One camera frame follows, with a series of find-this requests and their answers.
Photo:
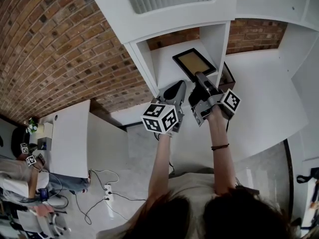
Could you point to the person's right forearm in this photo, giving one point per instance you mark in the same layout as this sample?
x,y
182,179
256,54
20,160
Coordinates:
x,y
220,163

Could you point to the black office chair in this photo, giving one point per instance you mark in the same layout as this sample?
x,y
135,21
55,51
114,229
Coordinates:
x,y
18,141

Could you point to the person's left forearm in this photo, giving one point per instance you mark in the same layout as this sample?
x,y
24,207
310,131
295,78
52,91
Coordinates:
x,y
160,163

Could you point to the dark brown box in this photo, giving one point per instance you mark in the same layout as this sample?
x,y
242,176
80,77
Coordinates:
x,y
227,80

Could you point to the grey desk organiser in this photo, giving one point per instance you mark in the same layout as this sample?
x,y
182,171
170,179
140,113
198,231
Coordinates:
x,y
45,144

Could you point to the black wrist band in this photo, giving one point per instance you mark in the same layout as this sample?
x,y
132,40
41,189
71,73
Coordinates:
x,y
219,147

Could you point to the white office chair base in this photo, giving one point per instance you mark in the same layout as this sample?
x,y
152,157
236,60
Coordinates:
x,y
53,224

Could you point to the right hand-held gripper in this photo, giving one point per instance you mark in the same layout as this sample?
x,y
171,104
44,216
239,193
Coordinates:
x,y
209,98

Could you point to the white desk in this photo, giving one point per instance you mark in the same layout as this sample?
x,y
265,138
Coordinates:
x,y
69,138

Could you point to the white tissue box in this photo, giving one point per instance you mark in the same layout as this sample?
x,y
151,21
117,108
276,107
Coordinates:
x,y
47,129

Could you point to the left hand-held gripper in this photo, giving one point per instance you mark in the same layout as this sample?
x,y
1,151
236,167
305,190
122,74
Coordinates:
x,y
159,117

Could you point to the blue handheld device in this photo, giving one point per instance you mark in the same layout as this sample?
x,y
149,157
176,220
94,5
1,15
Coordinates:
x,y
43,194

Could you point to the white power strip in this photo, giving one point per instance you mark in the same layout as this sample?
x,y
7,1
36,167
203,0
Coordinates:
x,y
107,191

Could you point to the white shelf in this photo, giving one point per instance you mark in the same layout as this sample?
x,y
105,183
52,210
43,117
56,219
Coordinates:
x,y
259,88

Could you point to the black picture frame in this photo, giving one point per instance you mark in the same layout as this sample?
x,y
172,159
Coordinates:
x,y
197,61

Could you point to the small flower plant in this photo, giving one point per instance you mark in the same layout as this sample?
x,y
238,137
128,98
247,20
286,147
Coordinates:
x,y
32,126

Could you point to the person's light shirt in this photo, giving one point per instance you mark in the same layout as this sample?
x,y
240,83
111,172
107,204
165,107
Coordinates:
x,y
189,185

